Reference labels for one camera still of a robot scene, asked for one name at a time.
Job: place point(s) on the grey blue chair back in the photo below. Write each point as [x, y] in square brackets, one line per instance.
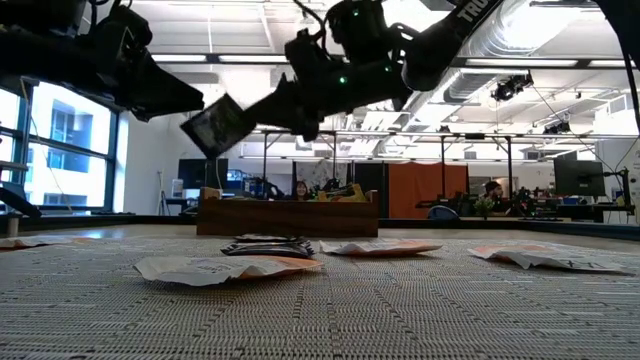
[442, 213]

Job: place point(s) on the small potted plant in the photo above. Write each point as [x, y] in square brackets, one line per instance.
[484, 206]

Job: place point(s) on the black background workstation frame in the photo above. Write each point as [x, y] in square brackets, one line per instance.
[442, 175]

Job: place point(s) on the ceiling strip light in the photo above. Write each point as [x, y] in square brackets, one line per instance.
[178, 58]
[520, 62]
[252, 58]
[612, 63]

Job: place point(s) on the person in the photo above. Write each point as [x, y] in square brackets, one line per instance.
[493, 189]
[301, 190]

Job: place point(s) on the white orange tea bag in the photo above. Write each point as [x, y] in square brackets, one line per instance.
[210, 270]
[540, 257]
[35, 242]
[380, 247]

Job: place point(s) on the white box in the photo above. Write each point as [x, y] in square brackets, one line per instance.
[177, 188]

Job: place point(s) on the yellow mango tea bag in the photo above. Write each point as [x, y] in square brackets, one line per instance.
[352, 194]

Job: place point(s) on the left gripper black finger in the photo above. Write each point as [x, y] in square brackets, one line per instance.
[165, 97]

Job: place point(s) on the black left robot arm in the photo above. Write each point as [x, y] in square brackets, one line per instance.
[45, 45]

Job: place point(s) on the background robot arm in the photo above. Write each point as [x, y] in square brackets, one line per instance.
[527, 200]

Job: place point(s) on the silver ventilation duct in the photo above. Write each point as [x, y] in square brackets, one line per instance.
[500, 45]

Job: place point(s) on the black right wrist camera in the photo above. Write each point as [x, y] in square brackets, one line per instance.
[362, 30]

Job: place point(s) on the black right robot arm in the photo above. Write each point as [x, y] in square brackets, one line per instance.
[450, 35]

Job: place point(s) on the black background desk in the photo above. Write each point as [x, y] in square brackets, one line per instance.
[595, 210]

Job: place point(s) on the black computer monitor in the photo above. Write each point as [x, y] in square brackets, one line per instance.
[202, 174]
[579, 177]

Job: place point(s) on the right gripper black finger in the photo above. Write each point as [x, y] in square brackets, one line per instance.
[277, 107]
[307, 131]

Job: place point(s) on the purple blackcurrant tea bag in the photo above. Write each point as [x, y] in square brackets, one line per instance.
[270, 250]
[217, 127]
[265, 238]

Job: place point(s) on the orange partition wall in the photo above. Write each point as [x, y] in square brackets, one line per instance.
[415, 185]

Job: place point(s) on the black ceiling spotlight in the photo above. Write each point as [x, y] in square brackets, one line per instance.
[557, 127]
[507, 90]

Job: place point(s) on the large office window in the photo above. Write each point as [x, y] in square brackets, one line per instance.
[75, 150]

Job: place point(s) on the wooden compartment box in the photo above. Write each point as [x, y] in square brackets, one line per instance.
[287, 217]

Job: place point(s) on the grey woven placemat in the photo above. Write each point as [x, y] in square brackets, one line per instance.
[320, 315]

